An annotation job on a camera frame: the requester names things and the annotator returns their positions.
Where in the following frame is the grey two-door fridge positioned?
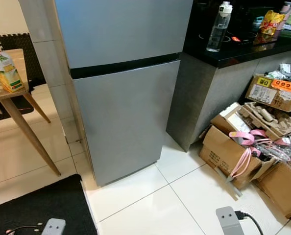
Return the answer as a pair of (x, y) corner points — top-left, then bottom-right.
(51, 0), (195, 187)

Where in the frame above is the grey fridge freezer door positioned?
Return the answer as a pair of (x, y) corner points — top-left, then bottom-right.
(54, 0), (195, 70)

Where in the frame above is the green yellow juice carton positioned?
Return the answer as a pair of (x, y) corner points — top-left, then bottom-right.
(0, 39), (25, 94)

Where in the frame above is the light wooden dining table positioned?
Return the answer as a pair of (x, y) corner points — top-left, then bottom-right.
(0, 48), (62, 177)

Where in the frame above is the black foam mat panel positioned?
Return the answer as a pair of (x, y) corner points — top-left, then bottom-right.
(0, 32), (47, 88)

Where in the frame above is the black floor mat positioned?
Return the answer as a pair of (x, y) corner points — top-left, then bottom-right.
(0, 174), (98, 235)

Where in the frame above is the black top kitchen counter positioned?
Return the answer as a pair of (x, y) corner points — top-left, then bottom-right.
(166, 0), (291, 152)

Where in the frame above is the large printed cardboard box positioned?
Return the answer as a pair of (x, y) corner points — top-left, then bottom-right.
(199, 125), (279, 191)

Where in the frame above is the open cardboard box white insert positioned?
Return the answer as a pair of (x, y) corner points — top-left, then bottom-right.
(210, 101), (291, 143)

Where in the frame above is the clear sport water bottle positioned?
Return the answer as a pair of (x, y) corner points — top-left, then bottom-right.
(205, 1), (235, 53)

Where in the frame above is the pink plastic hanger bundle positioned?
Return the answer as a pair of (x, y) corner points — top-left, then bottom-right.
(228, 128), (291, 180)

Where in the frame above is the cardboard box yellow label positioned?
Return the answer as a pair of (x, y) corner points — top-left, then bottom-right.
(245, 73), (291, 113)

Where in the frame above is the brown pulp packaging tray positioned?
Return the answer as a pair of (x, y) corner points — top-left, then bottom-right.
(238, 103), (291, 138)

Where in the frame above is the yellow red snack bag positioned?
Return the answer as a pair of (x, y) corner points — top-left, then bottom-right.
(259, 10), (286, 38)

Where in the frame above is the grey black clutter pile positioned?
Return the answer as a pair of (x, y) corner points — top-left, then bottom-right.
(265, 63), (291, 83)

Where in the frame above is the plain brown cardboard box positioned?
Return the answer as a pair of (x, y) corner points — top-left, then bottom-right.
(257, 162), (291, 219)

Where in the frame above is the pink drink bottle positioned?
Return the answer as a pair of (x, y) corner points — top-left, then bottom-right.
(279, 1), (291, 25)

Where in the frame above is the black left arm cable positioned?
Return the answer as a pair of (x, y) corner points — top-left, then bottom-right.
(5, 223), (43, 235)

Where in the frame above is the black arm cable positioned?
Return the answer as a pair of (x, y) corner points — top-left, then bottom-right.
(5, 223), (43, 235)
(235, 210), (265, 235)

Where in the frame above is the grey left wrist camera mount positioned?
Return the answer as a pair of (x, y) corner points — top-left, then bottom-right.
(41, 218), (67, 235)

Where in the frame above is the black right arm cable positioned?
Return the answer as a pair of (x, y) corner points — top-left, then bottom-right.
(235, 210), (265, 235)

